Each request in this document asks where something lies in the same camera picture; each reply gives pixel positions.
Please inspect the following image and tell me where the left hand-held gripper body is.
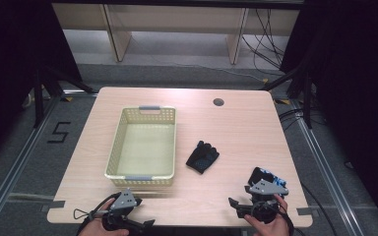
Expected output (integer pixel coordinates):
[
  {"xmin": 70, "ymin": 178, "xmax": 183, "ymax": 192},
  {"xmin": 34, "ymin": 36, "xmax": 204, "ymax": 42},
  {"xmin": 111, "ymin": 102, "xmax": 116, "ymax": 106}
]
[{"xmin": 101, "ymin": 188, "xmax": 144, "ymax": 232}]

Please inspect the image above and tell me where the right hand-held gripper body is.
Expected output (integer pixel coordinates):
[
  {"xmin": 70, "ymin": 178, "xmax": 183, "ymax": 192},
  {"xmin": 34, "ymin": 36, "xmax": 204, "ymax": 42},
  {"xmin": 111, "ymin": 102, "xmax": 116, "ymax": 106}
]
[{"xmin": 244, "ymin": 178, "xmax": 289, "ymax": 225}]

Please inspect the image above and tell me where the blue patterned black glove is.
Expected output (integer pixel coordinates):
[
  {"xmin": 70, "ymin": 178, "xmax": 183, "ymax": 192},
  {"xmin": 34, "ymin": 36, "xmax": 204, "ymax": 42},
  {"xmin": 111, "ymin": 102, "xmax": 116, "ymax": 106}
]
[{"xmin": 247, "ymin": 166, "xmax": 287, "ymax": 191}]

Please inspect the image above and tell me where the pale yellow plastic basket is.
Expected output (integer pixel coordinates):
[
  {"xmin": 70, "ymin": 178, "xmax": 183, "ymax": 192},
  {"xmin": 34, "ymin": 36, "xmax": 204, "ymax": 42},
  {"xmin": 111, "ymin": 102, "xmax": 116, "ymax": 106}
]
[{"xmin": 103, "ymin": 104, "xmax": 177, "ymax": 188}]

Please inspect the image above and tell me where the person's right hand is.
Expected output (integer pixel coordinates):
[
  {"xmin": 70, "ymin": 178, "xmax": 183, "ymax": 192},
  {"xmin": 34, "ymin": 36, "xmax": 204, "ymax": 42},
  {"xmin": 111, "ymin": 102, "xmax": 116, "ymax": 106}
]
[{"xmin": 243, "ymin": 193, "xmax": 291, "ymax": 236}]

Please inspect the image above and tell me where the person's left hand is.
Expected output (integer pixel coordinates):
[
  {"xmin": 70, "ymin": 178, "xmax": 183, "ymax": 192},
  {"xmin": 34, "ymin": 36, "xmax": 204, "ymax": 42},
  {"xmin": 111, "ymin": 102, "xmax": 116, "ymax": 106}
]
[{"xmin": 78, "ymin": 198, "xmax": 130, "ymax": 236}]

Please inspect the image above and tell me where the grey tape strip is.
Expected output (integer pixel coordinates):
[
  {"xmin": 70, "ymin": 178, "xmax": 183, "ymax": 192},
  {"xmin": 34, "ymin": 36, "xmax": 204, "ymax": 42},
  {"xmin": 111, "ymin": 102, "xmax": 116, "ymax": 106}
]
[
  {"xmin": 296, "ymin": 206, "xmax": 320, "ymax": 217},
  {"xmin": 40, "ymin": 200, "xmax": 66, "ymax": 212}
]

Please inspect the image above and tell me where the black metal stand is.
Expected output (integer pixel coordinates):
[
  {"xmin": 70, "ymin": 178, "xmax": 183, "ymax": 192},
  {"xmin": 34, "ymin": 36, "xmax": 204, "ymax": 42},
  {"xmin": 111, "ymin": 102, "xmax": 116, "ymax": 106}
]
[
  {"xmin": 259, "ymin": 62, "xmax": 313, "ymax": 130},
  {"xmin": 31, "ymin": 65, "xmax": 96, "ymax": 130}
]

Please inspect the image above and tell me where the dark curtain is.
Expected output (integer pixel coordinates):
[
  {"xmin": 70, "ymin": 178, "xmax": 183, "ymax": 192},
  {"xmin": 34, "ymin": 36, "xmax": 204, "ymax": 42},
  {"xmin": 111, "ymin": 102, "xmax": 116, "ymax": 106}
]
[
  {"xmin": 0, "ymin": 0, "xmax": 83, "ymax": 168},
  {"xmin": 280, "ymin": 0, "xmax": 378, "ymax": 227}
]

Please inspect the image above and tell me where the light wooden shelf unit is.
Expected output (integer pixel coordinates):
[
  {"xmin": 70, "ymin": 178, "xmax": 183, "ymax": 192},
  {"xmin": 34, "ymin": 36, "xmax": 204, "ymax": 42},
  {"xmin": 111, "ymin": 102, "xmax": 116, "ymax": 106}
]
[{"xmin": 51, "ymin": 3, "xmax": 300, "ymax": 65}]

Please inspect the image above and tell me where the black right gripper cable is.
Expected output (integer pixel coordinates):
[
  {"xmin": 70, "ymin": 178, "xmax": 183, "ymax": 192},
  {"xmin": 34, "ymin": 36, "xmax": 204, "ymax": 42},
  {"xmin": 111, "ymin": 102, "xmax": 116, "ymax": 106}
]
[{"xmin": 277, "ymin": 209, "xmax": 306, "ymax": 236}]

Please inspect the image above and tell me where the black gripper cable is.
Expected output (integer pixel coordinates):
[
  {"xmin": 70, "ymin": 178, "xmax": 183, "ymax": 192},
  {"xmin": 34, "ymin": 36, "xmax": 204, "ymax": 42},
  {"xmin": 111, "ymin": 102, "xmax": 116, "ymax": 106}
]
[
  {"xmin": 277, "ymin": 209, "xmax": 306, "ymax": 236},
  {"xmin": 73, "ymin": 192, "xmax": 122, "ymax": 221}
]

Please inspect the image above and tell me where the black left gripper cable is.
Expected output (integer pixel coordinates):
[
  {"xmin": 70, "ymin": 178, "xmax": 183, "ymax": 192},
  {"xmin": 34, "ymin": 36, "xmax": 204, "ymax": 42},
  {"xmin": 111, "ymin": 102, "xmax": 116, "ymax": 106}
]
[{"xmin": 73, "ymin": 192, "xmax": 122, "ymax": 221}]

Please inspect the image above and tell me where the black floor cable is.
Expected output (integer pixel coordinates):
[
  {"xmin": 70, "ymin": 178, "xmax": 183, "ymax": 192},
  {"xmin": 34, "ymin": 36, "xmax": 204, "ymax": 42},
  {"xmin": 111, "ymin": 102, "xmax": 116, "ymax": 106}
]
[{"xmin": 299, "ymin": 182, "xmax": 340, "ymax": 236}]

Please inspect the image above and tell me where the metal floor rail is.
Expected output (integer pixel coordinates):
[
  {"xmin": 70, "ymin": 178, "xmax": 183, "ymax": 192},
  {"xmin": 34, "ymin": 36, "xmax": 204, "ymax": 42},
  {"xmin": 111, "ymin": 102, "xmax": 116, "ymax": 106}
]
[
  {"xmin": 289, "ymin": 98, "xmax": 366, "ymax": 236},
  {"xmin": 0, "ymin": 94, "xmax": 62, "ymax": 228}
]

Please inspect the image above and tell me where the thin white floor cable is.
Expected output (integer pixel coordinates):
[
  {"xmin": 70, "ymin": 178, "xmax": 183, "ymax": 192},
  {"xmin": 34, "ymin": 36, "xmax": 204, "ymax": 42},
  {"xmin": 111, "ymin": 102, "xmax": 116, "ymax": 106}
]
[{"xmin": 163, "ymin": 61, "xmax": 268, "ymax": 83}]

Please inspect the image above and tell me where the bundle of black cables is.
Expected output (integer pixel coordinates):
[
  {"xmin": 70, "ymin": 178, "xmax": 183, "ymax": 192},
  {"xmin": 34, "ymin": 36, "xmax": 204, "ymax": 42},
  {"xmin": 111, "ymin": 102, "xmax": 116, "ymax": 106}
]
[{"xmin": 241, "ymin": 9, "xmax": 287, "ymax": 71}]

